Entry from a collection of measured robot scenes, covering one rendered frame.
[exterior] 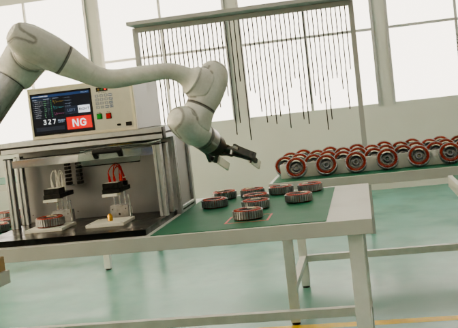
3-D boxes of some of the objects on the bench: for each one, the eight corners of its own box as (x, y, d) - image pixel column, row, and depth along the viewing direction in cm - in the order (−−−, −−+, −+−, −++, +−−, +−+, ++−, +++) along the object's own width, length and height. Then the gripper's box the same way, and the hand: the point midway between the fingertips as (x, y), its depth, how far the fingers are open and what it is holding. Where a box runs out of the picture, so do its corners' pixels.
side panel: (182, 213, 322) (173, 136, 320) (175, 214, 322) (165, 136, 320) (196, 204, 349) (187, 132, 347) (189, 204, 350) (181, 133, 348)
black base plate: (146, 235, 275) (145, 229, 275) (-23, 249, 286) (-24, 243, 286) (176, 215, 321) (176, 209, 321) (30, 228, 332) (29, 222, 332)
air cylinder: (71, 223, 315) (69, 209, 314) (54, 224, 316) (52, 211, 316) (75, 221, 320) (74, 207, 319) (58, 222, 321) (56, 209, 321)
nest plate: (62, 230, 295) (61, 227, 295) (24, 234, 298) (24, 230, 298) (76, 224, 310) (75, 221, 310) (40, 227, 312) (40, 224, 312)
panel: (178, 209, 320) (170, 136, 319) (27, 222, 332) (18, 152, 330) (179, 209, 322) (170, 136, 320) (28, 222, 333) (19, 152, 331)
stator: (253, 221, 279) (252, 211, 278) (227, 221, 285) (225, 211, 285) (269, 215, 288) (268, 205, 288) (243, 215, 294) (242, 206, 294)
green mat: (326, 221, 262) (326, 220, 262) (150, 236, 272) (150, 235, 272) (334, 187, 354) (334, 187, 354) (203, 199, 365) (203, 198, 365)
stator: (61, 226, 298) (60, 217, 298) (32, 229, 298) (31, 219, 298) (68, 221, 309) (67, 213, 309) (40, 225, 309) (39, 215, 309)
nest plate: (123, 225, 291) (123, 221, 291) (85, 228, 294) (84, 225, 293) (135, 219, 306) (134, 215, 306) (98, 221, 308) (98, 219, 308)
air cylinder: (129, 217, 311) (127, 204, 310) (111, 219, 312) (109, 205, 312) (133, 215, 316) (131, 202, 315) (114, 217, 317) (113, 204, 317)
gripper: (242, 129, 265) (275, 155, 281) (185, 134, 279) (218, 158, 295) (238, 150, 262) (270, 174, 278) (180, 154, 276) (214, 176, 292)
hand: (242, 164), depth 286 cm, fingers open, 13 cm apart
